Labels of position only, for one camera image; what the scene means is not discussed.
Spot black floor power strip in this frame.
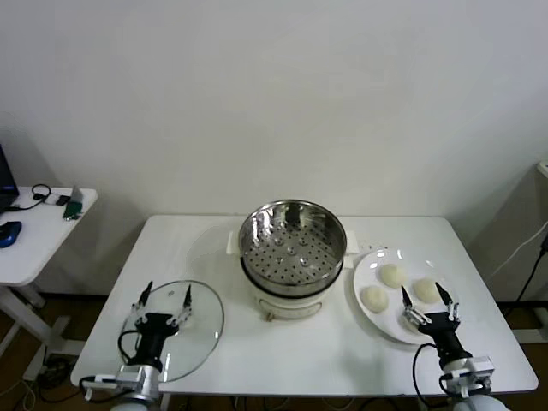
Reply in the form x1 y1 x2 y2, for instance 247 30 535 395
36 357 72 389

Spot perforated steel steamer basket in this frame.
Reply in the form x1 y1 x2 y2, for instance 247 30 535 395
238 199 347 296

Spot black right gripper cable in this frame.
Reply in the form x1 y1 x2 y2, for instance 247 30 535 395
411 342 442 411

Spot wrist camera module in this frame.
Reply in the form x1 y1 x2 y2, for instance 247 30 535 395
453 356 496 393
79 373 120 402

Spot black looped thin cable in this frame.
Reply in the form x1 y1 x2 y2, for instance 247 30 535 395
3 183 53 213

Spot white hanging cable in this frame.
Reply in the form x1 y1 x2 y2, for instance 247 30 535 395
491 222 548 277

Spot round glass pot lid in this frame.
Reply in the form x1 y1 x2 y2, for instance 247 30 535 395
120 280 225 384

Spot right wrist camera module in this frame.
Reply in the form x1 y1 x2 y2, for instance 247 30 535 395
453 356 496 393

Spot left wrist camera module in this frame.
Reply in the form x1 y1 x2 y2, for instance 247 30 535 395
79 373 120 402

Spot black hanging cable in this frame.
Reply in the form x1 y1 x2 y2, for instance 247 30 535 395
515 254 548 303

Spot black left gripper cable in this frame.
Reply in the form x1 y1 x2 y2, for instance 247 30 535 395
117 329 143 365

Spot large white round plate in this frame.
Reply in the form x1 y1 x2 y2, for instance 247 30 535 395
353 248 462 345

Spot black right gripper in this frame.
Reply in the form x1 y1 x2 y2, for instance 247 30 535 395
400 281 472 363

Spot white steamed baozi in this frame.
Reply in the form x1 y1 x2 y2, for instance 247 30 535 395
379 264 408 289
413 277 441 303
400 304 429 334
360 285 390 313

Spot black laptop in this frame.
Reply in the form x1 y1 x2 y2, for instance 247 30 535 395
0 143 21 213

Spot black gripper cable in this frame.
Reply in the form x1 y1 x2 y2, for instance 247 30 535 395
411 342 442 411
117 329 143 365

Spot green circuit board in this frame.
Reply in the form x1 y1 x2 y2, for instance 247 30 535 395
63 200 83 223

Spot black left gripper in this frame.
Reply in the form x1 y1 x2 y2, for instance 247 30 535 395
130 281 194 366

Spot blue computer mouse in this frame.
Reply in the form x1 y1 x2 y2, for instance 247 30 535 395
0 220 22 248

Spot white side table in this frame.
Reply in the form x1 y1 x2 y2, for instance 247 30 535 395
0 186 98 382

